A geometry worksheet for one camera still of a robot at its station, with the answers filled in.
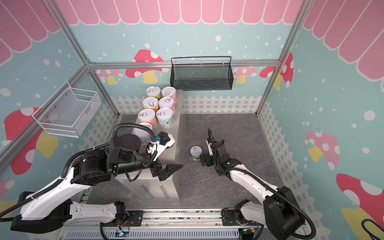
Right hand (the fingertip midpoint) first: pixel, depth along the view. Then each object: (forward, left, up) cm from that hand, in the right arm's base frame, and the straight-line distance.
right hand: (207, 153), depth 86 cm
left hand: (-17, +14, +27) cm, 35 cm away
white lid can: (+4, +6, -5) cm, 9 cm away
